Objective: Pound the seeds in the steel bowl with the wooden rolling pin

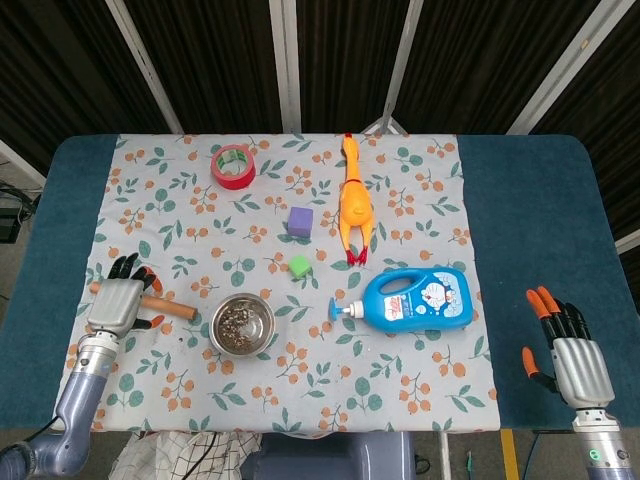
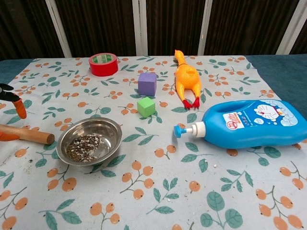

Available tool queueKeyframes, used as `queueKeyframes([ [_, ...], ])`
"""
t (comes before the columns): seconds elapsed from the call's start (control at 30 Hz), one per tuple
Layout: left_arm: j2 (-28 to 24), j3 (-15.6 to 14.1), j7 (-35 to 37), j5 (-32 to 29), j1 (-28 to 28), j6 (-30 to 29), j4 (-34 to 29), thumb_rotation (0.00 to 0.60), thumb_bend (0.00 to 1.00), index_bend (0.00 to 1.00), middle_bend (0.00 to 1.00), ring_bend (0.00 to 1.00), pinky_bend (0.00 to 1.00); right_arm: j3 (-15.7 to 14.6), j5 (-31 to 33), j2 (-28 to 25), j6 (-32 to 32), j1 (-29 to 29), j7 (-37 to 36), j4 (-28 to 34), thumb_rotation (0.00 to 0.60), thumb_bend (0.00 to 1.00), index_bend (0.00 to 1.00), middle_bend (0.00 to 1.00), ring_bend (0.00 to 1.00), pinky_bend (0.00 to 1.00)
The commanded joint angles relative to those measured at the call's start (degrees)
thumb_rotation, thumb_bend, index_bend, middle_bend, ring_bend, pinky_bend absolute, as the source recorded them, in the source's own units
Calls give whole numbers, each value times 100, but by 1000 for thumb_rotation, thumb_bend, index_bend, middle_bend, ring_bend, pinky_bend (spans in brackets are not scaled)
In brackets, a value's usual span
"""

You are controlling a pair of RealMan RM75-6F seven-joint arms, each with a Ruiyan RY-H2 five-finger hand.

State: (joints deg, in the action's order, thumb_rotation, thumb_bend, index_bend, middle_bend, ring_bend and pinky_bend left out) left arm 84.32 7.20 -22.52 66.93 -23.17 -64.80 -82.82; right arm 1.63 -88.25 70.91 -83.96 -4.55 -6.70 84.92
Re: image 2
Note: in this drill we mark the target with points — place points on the white partition frame post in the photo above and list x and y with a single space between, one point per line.
291 26
205 26
140 26
58 26

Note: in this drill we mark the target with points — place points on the wooden stick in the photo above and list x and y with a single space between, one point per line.
36 136

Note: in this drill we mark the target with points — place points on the red tape roll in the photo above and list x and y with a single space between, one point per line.
103 69

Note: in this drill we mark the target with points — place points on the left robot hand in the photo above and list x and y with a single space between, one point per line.
21 110

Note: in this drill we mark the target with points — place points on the green foam cube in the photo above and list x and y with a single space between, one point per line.
145 107

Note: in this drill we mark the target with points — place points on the floral print tablecloth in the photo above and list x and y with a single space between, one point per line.
153 191

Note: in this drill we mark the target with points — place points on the yellow rubber chicken toy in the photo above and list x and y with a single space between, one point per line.
187 79

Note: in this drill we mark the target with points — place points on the stainless steel bowl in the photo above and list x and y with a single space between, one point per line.
111 134

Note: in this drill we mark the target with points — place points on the blue detergent pump bottle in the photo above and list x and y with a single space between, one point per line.
251 129

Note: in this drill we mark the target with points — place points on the purple foam cube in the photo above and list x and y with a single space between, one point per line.
146 85

